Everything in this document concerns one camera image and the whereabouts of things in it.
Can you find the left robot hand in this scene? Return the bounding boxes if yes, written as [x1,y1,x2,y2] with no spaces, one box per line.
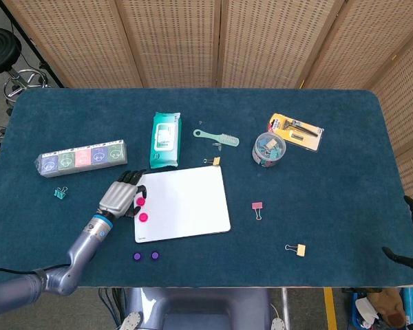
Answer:
[98,169,148,219]

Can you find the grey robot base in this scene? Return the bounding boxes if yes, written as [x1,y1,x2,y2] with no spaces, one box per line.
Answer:
[118,287,290,330]

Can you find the wrapped tissue multipack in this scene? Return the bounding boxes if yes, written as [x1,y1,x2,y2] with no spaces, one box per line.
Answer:
[34,139,129,179]

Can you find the white magnetic board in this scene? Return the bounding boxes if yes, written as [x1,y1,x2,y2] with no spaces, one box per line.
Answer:
[131,166,232,244]

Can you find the green wet wipes pack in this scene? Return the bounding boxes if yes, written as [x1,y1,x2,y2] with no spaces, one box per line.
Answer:
[149,111,182,170]

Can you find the dark teal table cloth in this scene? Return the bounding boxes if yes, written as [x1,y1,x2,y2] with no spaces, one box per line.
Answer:
[0,87,413,289]

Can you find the large yellow binder clip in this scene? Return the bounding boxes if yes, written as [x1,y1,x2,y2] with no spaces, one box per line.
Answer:
[284,243,306,257]

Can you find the green plastic brush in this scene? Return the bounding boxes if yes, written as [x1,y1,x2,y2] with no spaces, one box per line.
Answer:
[193,128,240,148]

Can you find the clear jar of binder clips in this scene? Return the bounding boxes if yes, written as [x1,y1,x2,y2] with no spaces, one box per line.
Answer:
[251,131,287,168]

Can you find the yellow razor blister pack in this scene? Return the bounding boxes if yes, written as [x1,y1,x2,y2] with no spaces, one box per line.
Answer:
[266,113,325,152]

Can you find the wicker folding screen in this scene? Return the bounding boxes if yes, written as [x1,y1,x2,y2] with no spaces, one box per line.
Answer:
[1,0,413,199]

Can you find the black slanted pole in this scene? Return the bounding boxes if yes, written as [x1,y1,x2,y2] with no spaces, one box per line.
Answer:
[0,0,65,89]

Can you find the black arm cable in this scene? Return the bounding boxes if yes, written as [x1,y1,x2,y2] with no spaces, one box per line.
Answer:
[0,263,72,276]

